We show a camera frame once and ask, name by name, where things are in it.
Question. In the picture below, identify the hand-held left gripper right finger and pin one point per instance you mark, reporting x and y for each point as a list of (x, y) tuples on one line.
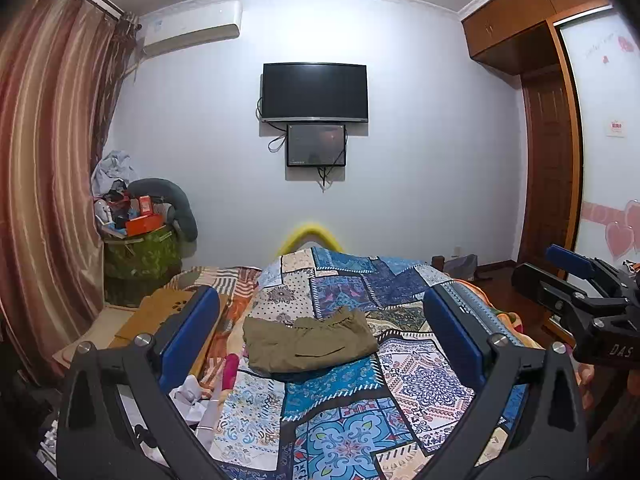
[(452, 330)]

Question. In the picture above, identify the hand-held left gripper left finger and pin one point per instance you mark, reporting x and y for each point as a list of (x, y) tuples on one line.
[(192, 325)]

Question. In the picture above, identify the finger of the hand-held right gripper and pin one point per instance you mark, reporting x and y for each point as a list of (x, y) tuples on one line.
[(570, 260), (532, 282)]

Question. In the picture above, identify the olive green pants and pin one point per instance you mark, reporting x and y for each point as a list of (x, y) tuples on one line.
[(300, 345)]

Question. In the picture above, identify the flat cardboard box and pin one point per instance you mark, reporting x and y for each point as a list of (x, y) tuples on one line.
[(145, 310)]

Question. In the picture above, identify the pink cloth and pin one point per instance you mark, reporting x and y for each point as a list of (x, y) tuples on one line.
[(227, 370)]

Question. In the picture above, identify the wooden bedpost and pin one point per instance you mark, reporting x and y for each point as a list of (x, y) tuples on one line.
[(438, 263)]

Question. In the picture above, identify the white crumpled cloth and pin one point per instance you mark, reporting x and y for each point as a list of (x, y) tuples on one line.
[(190, 400)]

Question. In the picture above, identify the green camouflage bin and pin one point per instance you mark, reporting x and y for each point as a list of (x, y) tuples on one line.
[(140, 265)]

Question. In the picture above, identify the wooden door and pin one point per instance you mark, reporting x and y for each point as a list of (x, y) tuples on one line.
[(547, 175)]

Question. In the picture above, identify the white wardrobe sliding door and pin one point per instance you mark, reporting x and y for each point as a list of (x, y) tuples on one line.
[(605, 170)]

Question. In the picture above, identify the orange box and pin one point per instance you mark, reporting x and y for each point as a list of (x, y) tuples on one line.
[(145, 224)]

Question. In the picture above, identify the grey neck pillow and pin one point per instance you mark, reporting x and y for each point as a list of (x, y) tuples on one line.
[(187, 210)]

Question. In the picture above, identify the small red box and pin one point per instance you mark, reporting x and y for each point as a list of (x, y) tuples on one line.
[(145, 205)]

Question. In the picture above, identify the blue patchwork blanket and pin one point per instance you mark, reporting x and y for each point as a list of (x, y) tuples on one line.
[(350, 425)]

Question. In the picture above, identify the yellow curved headboard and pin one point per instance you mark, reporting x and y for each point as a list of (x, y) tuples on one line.
[(310, 232)]

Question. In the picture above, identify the pale grey cloth pile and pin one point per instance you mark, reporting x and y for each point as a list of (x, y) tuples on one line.
[(112, 170)]

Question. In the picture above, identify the striped brown curtain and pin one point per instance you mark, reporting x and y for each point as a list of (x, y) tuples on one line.
[(45, 160)]

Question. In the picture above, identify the wooden wardrobe upper cabinet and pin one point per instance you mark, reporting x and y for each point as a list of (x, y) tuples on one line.
[(520, 15)]

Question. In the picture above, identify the white air conditioner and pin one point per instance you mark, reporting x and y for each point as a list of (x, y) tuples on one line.
[(195, 30)]

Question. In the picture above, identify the small wall monitor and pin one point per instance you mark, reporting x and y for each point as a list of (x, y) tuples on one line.
[(316, 145)]

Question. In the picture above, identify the black wall television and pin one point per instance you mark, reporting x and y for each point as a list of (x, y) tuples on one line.
[(315, 90)]

